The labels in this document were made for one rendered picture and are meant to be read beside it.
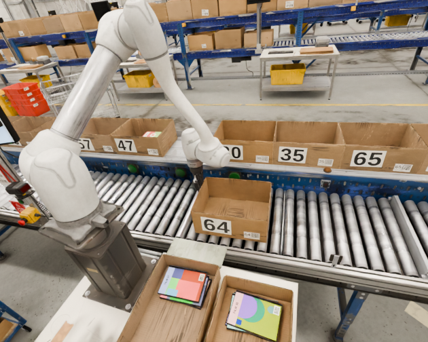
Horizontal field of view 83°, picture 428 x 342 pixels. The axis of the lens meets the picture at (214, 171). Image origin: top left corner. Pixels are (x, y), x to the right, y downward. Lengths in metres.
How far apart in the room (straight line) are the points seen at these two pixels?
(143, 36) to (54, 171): 0.54
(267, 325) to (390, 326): 1.19
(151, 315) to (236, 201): 0.76
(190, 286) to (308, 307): 1.07
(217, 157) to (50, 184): 0.63
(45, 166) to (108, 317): 0.71
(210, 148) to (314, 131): 0.91
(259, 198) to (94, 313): 1.00
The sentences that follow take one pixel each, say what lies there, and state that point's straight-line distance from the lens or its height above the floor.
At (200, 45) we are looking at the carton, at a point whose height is 0.89.
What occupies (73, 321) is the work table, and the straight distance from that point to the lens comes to 1.35.
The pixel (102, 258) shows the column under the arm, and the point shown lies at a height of 1.06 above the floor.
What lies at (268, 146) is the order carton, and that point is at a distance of 1.52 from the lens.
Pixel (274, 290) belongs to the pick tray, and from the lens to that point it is 1.12.
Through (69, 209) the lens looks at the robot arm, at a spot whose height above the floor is 1.30.
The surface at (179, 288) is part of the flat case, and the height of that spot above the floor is 0.80.
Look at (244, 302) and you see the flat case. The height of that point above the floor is 0.80.
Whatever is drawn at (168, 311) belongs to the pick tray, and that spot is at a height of 0.76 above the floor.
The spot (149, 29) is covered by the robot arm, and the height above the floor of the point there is 1.73.
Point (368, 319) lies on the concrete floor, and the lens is 2.10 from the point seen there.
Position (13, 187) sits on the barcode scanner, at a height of 1.09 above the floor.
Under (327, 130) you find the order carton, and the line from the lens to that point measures 1.80.
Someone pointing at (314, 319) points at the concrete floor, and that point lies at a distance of 2.00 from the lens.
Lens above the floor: 1.81
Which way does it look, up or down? 37 degrees down
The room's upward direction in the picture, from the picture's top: 8 degrees counter-clockwise
